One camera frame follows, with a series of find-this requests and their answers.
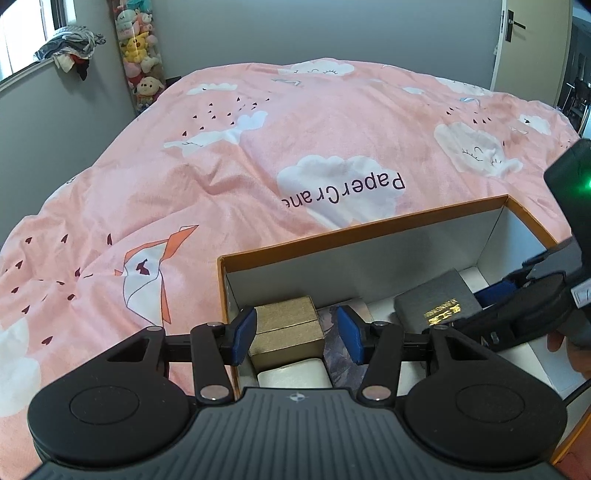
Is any orange cardboard storage box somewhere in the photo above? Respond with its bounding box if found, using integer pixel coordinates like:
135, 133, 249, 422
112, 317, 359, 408
216, 196, 590, 479

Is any dark grey gift box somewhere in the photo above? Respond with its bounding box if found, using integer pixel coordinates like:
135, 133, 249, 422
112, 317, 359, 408
394, 269, 482, 333

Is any white glasses case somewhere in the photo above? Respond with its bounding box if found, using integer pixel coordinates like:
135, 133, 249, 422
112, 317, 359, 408
257, 358, 332, 389

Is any pile of clothes on sill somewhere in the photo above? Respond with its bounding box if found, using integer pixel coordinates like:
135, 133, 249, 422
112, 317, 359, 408
35, 25, 106, 81

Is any beige door with handle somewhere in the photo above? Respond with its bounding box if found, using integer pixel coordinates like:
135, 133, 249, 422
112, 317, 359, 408
491, 0, 573, 107

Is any illustrated card box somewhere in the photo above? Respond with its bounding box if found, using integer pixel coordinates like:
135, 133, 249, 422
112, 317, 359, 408
317, 298, 374, 392

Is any person's right hand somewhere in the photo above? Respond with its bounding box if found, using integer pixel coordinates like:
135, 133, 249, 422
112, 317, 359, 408
547, 332, 590, 391

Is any pink cloud print duvet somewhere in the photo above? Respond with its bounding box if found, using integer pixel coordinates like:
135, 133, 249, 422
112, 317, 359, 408
1, 59, 578, 479

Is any gold cardboard gift box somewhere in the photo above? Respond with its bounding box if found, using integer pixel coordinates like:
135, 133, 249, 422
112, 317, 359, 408
249, 296, 325, 372

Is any tube of plush toys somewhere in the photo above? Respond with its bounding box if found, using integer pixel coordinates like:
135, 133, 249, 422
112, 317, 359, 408
107, 0, 166, 115

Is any window with dark frame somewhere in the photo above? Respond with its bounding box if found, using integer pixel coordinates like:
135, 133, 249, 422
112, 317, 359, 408
1, 0, 76, 90

